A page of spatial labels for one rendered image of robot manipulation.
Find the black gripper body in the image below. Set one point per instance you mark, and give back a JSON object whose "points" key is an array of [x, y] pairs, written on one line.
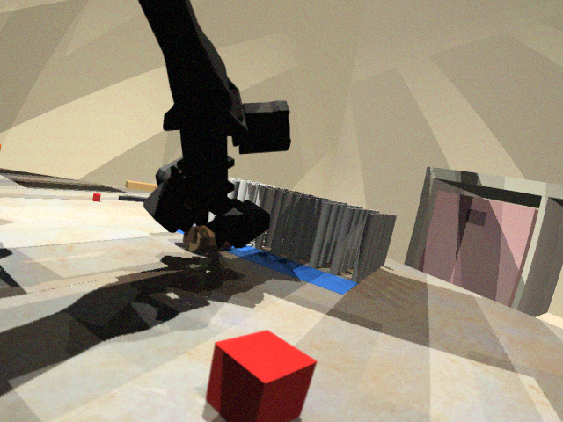
{"points": [[238, 223]]}

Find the blue flat strip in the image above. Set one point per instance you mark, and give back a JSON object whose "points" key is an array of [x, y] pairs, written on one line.
{"points": [[294, 269]]}

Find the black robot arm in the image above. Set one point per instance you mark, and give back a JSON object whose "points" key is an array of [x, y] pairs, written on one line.
{"points": [[207, 109]]}

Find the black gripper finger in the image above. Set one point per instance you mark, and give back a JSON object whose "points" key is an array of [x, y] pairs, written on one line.
{"points": [[203, 218], [212, 226]]}

